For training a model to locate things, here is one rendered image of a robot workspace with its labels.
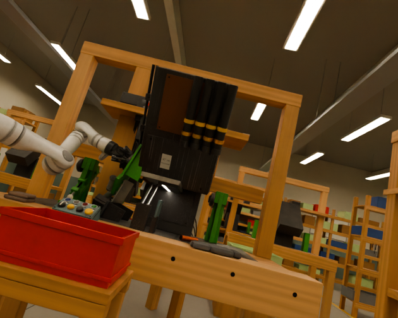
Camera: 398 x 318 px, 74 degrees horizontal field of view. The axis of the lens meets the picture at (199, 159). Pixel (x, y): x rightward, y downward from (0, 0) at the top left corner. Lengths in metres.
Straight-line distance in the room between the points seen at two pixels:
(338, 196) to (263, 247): 11.05
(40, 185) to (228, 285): 1.26
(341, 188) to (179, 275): 11.91
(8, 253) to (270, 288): 0.80
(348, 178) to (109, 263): 12.47
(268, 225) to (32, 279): 1.25
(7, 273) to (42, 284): 0.08
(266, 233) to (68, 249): 1.18
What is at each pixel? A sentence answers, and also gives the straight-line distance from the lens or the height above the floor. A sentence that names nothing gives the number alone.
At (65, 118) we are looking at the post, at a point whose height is 1.38.
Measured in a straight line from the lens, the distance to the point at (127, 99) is 1.72.
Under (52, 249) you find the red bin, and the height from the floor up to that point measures 0.85.
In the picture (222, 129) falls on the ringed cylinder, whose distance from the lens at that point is 1.11.
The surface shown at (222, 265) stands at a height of 0.87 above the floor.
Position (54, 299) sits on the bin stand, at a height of 0.76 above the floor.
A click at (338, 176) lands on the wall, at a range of 12.73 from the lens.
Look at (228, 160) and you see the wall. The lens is 11.56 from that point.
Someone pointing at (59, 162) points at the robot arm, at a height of 1.08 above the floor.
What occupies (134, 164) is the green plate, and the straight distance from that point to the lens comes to 1.28.
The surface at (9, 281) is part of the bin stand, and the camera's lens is 0.78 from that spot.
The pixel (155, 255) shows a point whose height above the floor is 0.84.
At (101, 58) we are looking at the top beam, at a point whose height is 1.85.
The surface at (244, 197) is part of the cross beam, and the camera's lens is 1.72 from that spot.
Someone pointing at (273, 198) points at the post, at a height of 1.23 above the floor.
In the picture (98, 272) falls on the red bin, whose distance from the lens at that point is 0.73.
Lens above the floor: 1.02
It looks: 12 degrees up
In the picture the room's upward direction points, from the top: 15 degrees clockwise
